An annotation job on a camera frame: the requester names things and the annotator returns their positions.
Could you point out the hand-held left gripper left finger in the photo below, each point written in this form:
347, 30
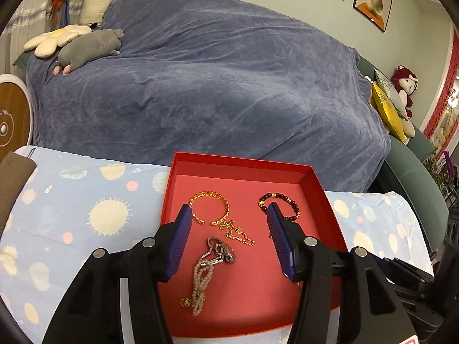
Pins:
181, 236

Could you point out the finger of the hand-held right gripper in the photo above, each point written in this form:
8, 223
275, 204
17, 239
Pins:
408, 276

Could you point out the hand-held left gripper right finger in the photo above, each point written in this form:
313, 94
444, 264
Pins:
279, 240

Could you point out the silver metal wristwatch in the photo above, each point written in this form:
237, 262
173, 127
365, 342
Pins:
226, 254

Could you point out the gold bangle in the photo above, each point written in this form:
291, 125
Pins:
209, 194

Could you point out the red cardboard box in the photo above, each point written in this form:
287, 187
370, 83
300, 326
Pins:
251, 294

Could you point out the green sofa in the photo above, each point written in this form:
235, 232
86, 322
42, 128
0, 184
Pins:
408, 172

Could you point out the purple orchid plant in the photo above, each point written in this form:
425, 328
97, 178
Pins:
448, 166

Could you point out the blue-grey plush blanket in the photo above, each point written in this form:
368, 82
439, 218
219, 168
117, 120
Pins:
215, 79

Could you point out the yellow cushion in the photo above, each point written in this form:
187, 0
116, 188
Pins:
387, 114

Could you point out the brown notebook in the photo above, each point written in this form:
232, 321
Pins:
14, 182

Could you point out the grey cushion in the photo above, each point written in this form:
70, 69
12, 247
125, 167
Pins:
389, 87

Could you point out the red monkey plush toy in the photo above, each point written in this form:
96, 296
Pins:
403, 79

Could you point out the white round wood-top side table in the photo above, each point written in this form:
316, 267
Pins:
12, 114

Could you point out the grey plush toy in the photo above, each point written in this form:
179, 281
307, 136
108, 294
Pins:
89, 46

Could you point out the cream flower cushion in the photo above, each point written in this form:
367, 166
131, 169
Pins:
46, 41

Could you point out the framed picture with orange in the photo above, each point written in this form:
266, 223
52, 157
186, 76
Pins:
373, 0

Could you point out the silver tinsel garland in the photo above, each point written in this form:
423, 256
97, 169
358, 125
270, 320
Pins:
28, 16

